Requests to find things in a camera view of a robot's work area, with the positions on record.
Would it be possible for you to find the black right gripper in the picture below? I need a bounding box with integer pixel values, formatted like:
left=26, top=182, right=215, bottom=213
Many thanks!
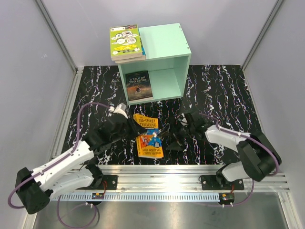
left=156, top=117, right=194, bottom=151

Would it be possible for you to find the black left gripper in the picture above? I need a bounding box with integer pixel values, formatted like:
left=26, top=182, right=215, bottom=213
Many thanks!
left=111, top=114, right=147, bottom=143

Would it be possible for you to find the orange 130-Storey Treehouse book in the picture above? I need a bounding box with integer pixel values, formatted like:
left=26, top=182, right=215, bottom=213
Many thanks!
left=133, top=114, right=163, bottom=159

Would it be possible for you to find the dark Tale of Two Cities book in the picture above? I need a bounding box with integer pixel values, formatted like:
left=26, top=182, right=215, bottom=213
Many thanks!
left=125, top=71, right=153, bottom=102

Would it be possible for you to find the lime green book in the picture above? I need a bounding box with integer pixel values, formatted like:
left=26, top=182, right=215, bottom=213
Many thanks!
left=110, top=24, right=142, bottom=61

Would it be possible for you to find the blue 26-Storey Treehouse book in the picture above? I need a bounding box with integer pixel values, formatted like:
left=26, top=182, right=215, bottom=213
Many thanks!
left=139, top=32, right=146, bottom=60

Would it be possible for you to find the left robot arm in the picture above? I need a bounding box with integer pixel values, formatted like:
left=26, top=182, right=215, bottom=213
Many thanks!
left=15, top=114, right=147, bottom=214

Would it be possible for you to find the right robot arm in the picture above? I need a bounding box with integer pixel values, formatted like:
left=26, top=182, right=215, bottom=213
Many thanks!
left=158, top=112, right=282, bottom=189

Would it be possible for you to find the black marble pattern mat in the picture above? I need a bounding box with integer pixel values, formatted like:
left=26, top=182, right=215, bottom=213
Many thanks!
left=61, top=65, right=261, bottom=165

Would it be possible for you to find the mint green open box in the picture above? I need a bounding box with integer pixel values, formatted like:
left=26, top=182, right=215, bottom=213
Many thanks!
left=118, top=23, right=192, bottom=105

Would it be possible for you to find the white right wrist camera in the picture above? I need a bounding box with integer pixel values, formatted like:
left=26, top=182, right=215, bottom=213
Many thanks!
left=177, top=114, right=188, bottom=125

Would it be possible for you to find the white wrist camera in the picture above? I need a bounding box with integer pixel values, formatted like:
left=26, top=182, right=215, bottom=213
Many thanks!
left=177, top=114, right=188, bottom=125
left=108, top=103, right=128, bottom=119

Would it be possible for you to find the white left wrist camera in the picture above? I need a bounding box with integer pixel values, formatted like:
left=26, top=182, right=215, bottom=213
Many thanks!
left=108, top=103, right=128, bottom=119

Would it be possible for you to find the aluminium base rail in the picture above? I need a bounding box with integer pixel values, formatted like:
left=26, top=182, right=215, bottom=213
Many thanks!
left=61, top=165, right=290, bottom=202

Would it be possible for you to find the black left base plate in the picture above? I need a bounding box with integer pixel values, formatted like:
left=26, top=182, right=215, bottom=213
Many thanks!
left=78, top=175, right=118, bottom=190

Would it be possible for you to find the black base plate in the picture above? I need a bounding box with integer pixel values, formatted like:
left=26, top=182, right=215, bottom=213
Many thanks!
left=199, top=175, right=244, bottom=191
left=78, top=175, right=118, bottom=190

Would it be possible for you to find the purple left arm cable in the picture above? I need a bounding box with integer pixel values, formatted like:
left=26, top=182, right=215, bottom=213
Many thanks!
left=8, top=102, right=115, bottom=229

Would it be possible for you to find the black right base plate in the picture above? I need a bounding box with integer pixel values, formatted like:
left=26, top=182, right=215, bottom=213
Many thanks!
left=199, top=175, right=244, bottom=191

